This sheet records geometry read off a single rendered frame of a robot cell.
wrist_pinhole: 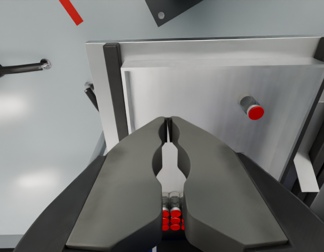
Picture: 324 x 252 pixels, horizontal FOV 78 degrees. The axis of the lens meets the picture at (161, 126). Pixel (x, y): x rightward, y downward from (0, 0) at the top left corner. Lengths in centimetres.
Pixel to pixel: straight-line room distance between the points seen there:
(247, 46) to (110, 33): 96
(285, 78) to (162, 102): 18
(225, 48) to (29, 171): 180
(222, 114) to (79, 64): 106
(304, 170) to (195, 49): 29
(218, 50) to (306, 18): 111
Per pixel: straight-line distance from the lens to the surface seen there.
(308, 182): 44
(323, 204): 60
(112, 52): 28
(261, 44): 32
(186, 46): 29
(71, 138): 157
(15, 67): 133
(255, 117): 30
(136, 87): 31
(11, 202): 234
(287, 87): 36
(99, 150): 100
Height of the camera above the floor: 117
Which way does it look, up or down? 58 degrees down
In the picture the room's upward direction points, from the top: 179 degrees clockwise
